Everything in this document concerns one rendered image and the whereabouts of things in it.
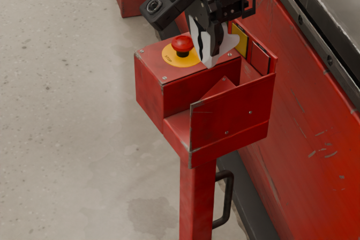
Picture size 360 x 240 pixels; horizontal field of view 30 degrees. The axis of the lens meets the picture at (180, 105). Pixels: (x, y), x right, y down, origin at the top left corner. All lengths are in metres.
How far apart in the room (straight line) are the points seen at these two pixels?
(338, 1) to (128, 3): 1.50
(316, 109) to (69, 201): 0.94
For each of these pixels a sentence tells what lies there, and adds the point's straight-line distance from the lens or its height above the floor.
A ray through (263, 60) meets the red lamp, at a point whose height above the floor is 0.82.
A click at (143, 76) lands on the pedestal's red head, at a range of 1.17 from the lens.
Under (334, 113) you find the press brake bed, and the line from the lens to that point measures 1.17.
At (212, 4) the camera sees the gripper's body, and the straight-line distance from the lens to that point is 0.95.
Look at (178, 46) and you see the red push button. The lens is 1.13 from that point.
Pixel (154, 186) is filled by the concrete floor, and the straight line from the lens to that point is 1.97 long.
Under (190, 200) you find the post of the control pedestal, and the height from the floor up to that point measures 0.47.
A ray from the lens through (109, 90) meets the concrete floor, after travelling 2.28.
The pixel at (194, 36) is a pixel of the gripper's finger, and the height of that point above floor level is 0.88.
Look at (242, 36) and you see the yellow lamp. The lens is 1.13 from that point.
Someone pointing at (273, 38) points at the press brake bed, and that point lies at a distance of 1.37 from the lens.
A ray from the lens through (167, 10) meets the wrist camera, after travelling 0.93.
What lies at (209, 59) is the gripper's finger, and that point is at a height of 0.86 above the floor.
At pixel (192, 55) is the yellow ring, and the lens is 1.16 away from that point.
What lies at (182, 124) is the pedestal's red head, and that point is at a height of 0.70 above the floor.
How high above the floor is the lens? 1.50
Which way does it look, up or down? 43 degrees down
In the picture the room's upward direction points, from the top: 1 degrees clockwise
